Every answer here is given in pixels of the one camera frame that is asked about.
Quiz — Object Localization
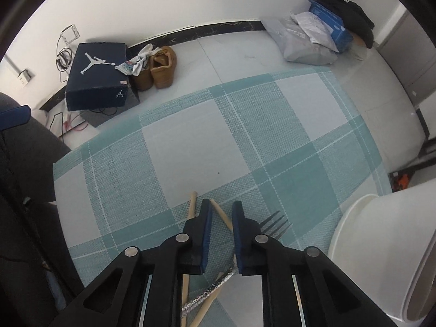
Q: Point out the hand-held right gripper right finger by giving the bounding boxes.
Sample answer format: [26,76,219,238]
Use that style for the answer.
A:
[232,201,397,327]

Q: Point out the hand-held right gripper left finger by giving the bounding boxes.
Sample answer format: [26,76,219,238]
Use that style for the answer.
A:
[48,198,214,327]

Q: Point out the white utensil holder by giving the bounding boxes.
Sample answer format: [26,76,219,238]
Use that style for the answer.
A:
[327,179,436,323]

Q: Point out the silver fork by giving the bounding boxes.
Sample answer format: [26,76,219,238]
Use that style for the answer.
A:
[181,210,292,313]

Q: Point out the teal plaid tablecloth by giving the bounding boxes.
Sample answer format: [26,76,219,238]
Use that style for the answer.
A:
[52,66,392,327]

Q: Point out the orange black tool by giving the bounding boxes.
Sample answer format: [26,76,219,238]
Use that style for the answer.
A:
[390,170,413,192]

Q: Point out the brown shoe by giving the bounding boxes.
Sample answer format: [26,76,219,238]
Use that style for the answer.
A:
[149,45,178,89]
[131,53,154,92]

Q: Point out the white patterned cloth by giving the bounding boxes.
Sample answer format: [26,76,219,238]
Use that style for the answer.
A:
[115,44,161,77]

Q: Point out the dark grey chair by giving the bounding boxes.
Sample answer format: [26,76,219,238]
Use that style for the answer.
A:
[0,92,86,327]

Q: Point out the navy blue shoe box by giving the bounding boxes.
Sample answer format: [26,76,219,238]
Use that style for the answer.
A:
[64,42,132,112]

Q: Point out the grey plastic bag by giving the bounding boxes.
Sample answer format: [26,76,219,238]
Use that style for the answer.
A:
[264,17,341,66]

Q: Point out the blue plastic piece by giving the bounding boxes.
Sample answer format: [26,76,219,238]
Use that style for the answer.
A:
[0,106,32,132]

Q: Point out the white plastic bag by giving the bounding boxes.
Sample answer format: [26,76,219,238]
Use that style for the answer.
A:
[291,10,333,47]

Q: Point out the blue cardboard box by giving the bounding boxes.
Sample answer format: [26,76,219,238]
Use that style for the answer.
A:
[306,0,355,53]

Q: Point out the grey door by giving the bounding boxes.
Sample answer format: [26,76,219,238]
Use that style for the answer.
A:
[375,5,436,110]

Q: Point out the black clothes with white logo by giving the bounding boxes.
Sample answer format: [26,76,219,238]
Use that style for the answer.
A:
[312,0,376,49]

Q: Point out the red cable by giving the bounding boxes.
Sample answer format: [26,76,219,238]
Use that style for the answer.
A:
[61,112,86,134]

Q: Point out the black cable bundle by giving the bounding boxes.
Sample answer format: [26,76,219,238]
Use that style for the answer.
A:
[55,36,74,84]

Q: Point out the white wall socket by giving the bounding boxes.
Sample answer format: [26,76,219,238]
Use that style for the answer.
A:
[17,69,35,85]

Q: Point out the white wall plate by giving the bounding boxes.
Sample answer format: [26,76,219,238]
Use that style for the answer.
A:
[59,24,80,45]

